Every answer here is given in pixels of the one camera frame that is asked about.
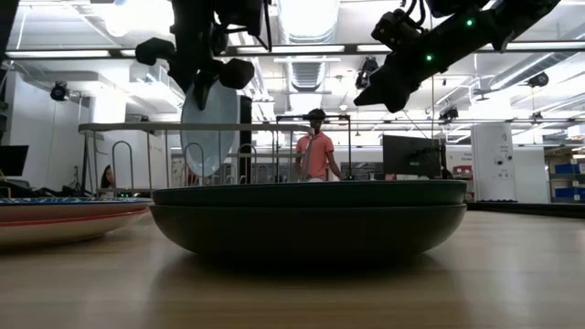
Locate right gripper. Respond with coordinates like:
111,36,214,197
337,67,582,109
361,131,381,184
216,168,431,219
354,43,447,113

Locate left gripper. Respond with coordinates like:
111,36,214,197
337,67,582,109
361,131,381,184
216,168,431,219
135,0,256,111

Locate light blue geometric plate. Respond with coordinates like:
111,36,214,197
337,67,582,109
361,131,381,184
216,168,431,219
179,80,240,179

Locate dark green plate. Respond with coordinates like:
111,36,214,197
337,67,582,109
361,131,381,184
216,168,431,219
151,178,469,207
149,203,469,265

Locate dark blue floral plate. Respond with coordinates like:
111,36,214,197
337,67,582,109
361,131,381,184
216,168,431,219
0,196,154,218

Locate red patterned plate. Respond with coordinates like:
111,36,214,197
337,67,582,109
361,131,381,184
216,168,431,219
0,210,151,249

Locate black computer monitor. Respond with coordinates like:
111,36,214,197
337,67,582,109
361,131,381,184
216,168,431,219
382,134,443,180

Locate person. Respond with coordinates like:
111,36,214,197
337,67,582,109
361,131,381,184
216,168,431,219
100,164,116,190
294,109,345,183

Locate long white light bar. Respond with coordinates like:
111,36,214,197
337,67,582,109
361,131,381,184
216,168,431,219
0,40,585,59

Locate white cabinet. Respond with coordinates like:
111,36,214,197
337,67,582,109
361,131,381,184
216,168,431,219
470,122,518,203

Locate dark flat screen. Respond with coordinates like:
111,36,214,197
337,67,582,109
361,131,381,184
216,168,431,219
0,144,30,178

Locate black stand frame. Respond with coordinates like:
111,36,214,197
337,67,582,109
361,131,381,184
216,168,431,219
275,113,354,183

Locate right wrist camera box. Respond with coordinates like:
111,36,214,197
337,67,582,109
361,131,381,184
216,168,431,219
370,7,424,49

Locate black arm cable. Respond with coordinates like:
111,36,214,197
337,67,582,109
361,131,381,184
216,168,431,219
261,0,274,52

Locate white wire dish rack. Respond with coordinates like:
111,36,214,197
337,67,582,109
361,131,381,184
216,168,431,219
77,122,316,198

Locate silver air duct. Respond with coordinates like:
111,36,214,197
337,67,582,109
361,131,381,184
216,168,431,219
276,0,342,92

